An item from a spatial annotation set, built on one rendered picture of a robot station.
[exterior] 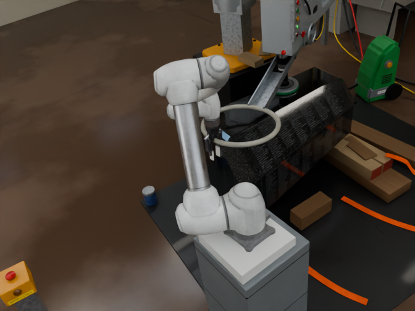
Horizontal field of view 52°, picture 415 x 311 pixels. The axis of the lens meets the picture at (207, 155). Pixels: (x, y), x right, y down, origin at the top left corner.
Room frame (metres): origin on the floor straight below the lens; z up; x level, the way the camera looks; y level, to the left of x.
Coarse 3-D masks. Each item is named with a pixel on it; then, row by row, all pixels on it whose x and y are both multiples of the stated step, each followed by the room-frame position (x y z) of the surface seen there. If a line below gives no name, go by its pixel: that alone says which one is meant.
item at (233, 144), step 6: (222, 108) 2.34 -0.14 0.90; (228, 108) 2.35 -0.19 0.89; (234, 108) 2.35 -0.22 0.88; (240, 108) 2.35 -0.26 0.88; (246, 108) 2.34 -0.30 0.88; (252, 108) 2.32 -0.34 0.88; (258, 108) 2.30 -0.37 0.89; (270, 114) 2.21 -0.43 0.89; (276, 114) 2.19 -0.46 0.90; (276, 120) 2.12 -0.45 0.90; (204, 126) 2.14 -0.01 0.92; (276, 126) 2.04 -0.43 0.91; (204, 132) 2.07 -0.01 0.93; (276, 132) 1.99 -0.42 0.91; (216, 138) 1.99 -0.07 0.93; (264, 138) 1.93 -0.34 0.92; (270, 138) 1.94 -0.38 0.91; (222, 144) 1.93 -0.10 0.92; (228, 144) 1.92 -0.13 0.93; (234, 144) 1.91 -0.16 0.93; (240, 144) 1.90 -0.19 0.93; (246, 144) 1.90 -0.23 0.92; (252, 144) 1.90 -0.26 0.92; (258, 144) 1.91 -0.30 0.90
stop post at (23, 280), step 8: (16, 264) 1.15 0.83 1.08; (24, 264) 1.15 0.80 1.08; (0, 272) 1.12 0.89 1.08; (16, 272) 1.11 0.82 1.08; (24, 272) 1.10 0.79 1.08; (0, 280) 1.08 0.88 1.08; (8, 280) 1.08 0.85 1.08; (16, 280) 1.07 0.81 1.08; (24, 280) 1.07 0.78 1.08; (32, 280) 1.10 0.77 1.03; (0, 288) 1.04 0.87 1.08; (8, 288) 1.04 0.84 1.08; (16, 288) 1.04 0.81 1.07; (24, 288) 1.05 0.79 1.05; (32, 288) 1.06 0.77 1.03; (0, 296) 1.01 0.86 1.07; (8, 296) 1.02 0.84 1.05; (16, 296) 1.03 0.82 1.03; (24, 296) 1.04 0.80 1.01; (32, 296) 1.07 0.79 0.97; (8, 304) 1.01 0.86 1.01; (16, 304) 1.04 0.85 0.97; (24, 304) 1.05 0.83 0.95; (32, 304) 1.06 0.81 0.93; (40, 304) 1.07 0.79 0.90
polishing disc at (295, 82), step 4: (288, 80) 2.69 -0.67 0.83; (292, 80) 2.68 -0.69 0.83; (296, 80) 2.67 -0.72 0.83; (292, 84) 2.63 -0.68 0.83; (296, 84) 2.62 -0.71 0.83; (280, 88) 2.59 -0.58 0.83; (284, 88) 2.59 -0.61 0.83; (288, 88) 2.58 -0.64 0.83; (292, 88) 2.57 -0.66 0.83; (280, 92) 2.56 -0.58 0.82; (284, 92) 2.55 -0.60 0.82
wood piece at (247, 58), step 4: (244, 52) 3.24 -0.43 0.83; (248, 52) 3.23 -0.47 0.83; (240, 56) 3.19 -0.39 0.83; (244, 56) 3.18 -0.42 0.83; (248, 56) 3.17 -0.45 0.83; (252, 56) 3.16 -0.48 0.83; (256, 56) 3.14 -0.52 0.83; (240, 60) 3.19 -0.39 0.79; (244, 60) 3.15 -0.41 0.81; (248, 60) 3.10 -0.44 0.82; (252, 60) 3.08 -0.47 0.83; (256, 60) 3.07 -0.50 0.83; (260, 60) 3.08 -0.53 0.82; (248, 64) 3.11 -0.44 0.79; (252, 64) 3.07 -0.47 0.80; (256, 64) 3.06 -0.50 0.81; (260, 64) 3.08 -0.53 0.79
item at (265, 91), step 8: (272, 64) 2.63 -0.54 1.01; (288, 64) 2.58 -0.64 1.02; (272, 72) 2.61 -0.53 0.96; (264, 80) 2.53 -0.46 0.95; (272, 80) 2.53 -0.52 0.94; (280, 80) 2.47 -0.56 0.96; (256, 88) 2.45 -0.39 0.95; (264, 88) 2.48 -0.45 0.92; (272, 88) 2.46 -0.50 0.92; (256, 96) 2.43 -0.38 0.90; (264, 96) 2.41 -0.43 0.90; (272, 96) 2.37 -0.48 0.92; (248, 104) 2.34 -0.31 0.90; (256, 104) 2.36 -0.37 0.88; (264, 104) 2.29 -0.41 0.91
